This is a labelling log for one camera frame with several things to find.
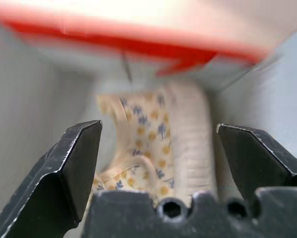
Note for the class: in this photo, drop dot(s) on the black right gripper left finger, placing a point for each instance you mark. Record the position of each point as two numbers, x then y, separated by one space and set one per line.
51 178

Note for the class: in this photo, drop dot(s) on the white and red shoebox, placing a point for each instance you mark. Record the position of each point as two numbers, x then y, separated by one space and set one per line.
39 62

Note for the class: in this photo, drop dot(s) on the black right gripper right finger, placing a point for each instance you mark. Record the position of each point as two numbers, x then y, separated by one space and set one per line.
260 158

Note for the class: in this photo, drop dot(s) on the floral cream baby garment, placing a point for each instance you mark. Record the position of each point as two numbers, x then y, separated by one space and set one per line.
153 146

